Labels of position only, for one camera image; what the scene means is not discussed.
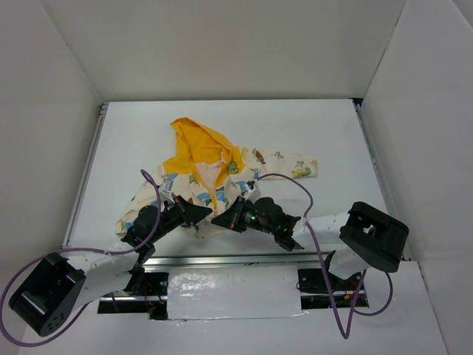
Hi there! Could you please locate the cream dinosaur print hooded jacket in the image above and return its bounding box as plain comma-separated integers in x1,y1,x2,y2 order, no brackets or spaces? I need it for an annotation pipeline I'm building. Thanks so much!
115,118,317,239

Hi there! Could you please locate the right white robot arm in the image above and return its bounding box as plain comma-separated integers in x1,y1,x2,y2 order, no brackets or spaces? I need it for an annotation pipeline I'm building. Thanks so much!
211,197,409,289

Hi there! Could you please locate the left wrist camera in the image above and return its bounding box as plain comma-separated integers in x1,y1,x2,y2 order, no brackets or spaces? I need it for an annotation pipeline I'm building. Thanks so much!
159,179,174,201

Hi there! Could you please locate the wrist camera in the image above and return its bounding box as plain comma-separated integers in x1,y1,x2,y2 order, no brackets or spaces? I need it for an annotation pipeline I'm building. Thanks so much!
242,180,261,203
159,179,174,201

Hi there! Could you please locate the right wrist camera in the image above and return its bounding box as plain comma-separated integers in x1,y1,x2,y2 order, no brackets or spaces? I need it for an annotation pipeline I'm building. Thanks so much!
242,180,261,203

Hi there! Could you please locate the aluminium table frame rail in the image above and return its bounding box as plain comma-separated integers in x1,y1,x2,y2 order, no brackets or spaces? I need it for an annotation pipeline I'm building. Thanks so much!
61,98,413,271

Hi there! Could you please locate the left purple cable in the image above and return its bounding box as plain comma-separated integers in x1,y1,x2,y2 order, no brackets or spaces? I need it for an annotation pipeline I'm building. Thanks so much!
0,169,163,348

